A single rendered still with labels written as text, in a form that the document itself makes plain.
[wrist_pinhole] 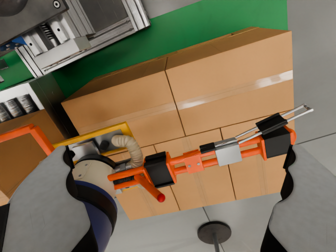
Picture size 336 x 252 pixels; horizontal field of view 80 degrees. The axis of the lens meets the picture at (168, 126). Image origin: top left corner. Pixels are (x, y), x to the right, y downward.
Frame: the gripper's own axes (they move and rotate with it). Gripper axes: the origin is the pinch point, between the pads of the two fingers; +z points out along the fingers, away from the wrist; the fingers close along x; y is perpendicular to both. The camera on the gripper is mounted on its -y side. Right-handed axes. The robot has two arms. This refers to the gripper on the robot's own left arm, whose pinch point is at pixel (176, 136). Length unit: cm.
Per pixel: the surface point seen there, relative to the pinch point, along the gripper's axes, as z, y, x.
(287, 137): 36, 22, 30
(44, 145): 37, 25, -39
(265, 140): 36.4, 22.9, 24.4
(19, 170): 54, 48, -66
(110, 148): 49, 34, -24
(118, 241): 145, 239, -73
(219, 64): 90, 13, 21
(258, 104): 90, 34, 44
